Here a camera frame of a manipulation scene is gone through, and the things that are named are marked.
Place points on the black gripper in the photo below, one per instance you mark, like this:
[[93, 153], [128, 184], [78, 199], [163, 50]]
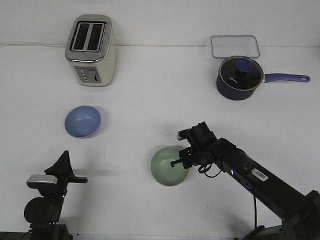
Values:
[[200, 152], [59, 169]]

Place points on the green bowl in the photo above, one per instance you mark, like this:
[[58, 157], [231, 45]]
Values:
[[161, 168]]

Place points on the blue bowl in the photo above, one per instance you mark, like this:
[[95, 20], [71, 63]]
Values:
[[83, 121]]

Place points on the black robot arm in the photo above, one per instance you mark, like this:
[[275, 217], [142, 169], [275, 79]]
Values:
[[299, 214], [43, 212]]

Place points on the dark blue saucepan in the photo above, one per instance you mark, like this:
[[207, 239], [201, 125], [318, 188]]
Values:
[[237, 94]]

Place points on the glass pot lid blue knob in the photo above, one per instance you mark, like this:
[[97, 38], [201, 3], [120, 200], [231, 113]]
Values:
[[241, 73]]

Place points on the silver two-slot toaster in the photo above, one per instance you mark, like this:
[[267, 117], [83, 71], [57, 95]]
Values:
[[91, 50]]

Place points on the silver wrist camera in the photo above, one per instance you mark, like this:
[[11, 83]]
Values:
[[37, 181], [183, 134]]

